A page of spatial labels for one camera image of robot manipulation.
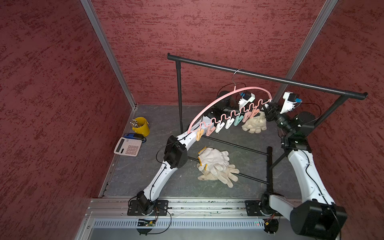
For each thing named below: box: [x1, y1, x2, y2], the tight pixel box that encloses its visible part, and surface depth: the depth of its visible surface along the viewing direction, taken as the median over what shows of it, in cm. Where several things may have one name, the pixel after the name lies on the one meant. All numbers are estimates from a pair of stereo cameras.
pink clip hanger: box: [195, 99, 271, 142], surface depth 64 cm
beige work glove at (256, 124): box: [241, 111, 267, 134], surface depth 77 cm
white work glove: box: [197, 147, 230, 175], surface depth 89 cm
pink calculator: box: [114, 137, 143, 157], surface depth 96 cm
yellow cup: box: [132, 116, 150, 137], surface depth 100 cm
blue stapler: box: [123, 133, 147, 143], surface depth 100 cm
